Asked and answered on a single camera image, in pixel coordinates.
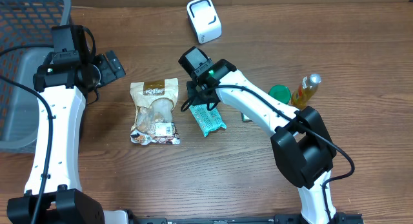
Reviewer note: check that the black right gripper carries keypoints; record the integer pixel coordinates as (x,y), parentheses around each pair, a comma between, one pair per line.
(197,99)

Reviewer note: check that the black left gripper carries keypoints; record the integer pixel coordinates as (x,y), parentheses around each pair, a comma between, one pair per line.
(108,73)

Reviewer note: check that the teal snack bar wrapper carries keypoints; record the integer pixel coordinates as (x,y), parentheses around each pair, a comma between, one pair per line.
(208,121)

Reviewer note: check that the brown Pantree snack pouch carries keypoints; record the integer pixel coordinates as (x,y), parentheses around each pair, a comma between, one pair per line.
(154,102)

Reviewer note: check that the teal tissue pack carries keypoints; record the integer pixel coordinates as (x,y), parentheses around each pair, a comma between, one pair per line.
(245,118)

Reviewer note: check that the green lidded cup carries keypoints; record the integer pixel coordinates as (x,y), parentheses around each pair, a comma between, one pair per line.
(280,93)

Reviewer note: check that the yellow oil bottle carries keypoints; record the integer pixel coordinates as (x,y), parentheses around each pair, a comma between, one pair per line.
(305,91)

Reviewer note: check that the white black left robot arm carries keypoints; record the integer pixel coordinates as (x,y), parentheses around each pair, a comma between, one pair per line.
(53,192)

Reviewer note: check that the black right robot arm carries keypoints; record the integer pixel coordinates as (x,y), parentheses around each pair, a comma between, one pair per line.
(302,147)

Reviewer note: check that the white barcode scanner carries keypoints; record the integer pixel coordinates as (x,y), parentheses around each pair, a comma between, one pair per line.
(204,20)

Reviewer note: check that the grey plastic mesh basket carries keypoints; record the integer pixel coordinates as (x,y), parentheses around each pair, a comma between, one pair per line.
(26,39)

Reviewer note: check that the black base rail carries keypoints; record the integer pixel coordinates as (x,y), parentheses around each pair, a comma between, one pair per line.
(340,218)

